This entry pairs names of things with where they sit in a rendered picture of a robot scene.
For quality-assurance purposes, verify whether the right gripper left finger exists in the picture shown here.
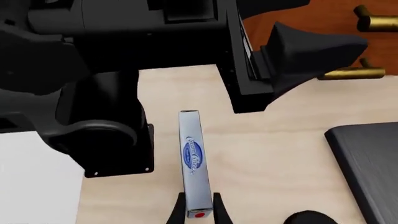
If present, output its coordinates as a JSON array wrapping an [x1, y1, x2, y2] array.
[[165, 192, 188, 224]]

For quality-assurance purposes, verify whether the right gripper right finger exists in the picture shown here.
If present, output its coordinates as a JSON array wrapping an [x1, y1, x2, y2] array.
[[212, 192, 233, 224]]

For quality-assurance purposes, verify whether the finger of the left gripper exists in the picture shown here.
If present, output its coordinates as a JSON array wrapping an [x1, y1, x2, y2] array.
[[260, 21, 369, 105], [238, 0, 312, 21]]

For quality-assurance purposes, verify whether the grey cream cheese box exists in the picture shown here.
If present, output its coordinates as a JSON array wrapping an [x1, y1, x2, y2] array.
[[178, 109, 215, 221]]

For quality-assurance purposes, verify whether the red-brown wooden cabinet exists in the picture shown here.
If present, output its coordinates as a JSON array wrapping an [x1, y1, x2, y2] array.
[[241, 0, 398, 82]]

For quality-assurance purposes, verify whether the round black stove knob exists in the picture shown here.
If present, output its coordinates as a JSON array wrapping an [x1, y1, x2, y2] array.
[[284, 209, 338, 224]]

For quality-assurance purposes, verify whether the brass drawer handle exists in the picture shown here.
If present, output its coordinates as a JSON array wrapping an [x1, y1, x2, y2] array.
[[353, 4, 398, 33], [317, 57, 386, 81]]

